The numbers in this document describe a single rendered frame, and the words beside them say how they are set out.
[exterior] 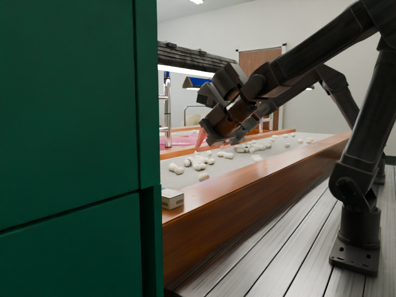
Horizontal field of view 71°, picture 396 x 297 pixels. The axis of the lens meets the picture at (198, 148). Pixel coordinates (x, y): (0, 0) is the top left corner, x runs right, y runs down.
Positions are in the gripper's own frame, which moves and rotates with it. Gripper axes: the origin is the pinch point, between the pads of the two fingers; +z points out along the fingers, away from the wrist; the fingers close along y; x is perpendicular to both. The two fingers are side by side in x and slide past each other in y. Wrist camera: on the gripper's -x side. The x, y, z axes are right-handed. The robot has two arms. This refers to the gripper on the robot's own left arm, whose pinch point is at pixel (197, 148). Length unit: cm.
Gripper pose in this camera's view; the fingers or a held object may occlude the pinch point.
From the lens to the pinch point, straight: 74.2
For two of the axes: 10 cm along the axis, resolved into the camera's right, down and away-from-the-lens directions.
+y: -6.2, 1.2, -7.8
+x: 5.1, 8.2, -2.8
